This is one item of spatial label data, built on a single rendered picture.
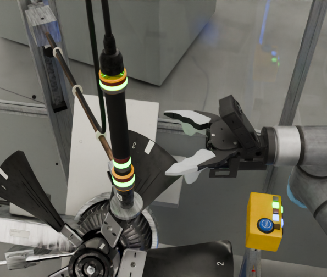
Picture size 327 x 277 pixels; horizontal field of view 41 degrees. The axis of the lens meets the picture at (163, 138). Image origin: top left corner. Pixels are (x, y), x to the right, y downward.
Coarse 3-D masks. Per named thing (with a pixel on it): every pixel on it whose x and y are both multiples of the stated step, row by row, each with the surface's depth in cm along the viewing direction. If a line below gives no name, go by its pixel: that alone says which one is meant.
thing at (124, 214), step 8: (112, 160) 91; (112, 176) 91; (112, 184) 91; (112, 200) 95; (136, 200) 95; (112, 208) 93; (120, 208) 93; (136, 208) 93; (120, 216) 92; (128, 216) 92; (136, 216) 93
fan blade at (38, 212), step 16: (16, 160) 110; (0, 176) 116; (16, 176) 112; (32, 176) 109; (0, 192) 121; (16, 192) 116; (32, 192) 112; (32, 208) 117; (48, 208) 112; (48, 224) 118; (64, 224) 111
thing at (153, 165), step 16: (144, 144) 110; (144, 160) 109; (160, 160) 107; (144, 176) 108; (160, 176) 106; (176, 176) 104; (112, 192) 117; (144, 192) 108; (160, 192) 105; (144, 208) 107
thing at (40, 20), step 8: (32, 8) 126; (40, 8) 126; (48, 8) 126; (32, 16) 123; (40, 16) 123; (48, 16) 123; (32, 24) 121; (40, 24) 121; (48, 24) 122; (56, 24) 123; (32, 32) 125; (40, 32) 122; (56, 32) 125; (40, 40) 124; (56, 40) 126
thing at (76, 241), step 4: (64, 228) 114; (68, 228) 112; (64, 232) 117; (68, 232) 115; (72, 232) 112; (72, 236) 115; (76, 236) 112; (72, 240) 118; (76, 240) 115; (80, 240) 112; (76, 244) 118; (80, 244) 115
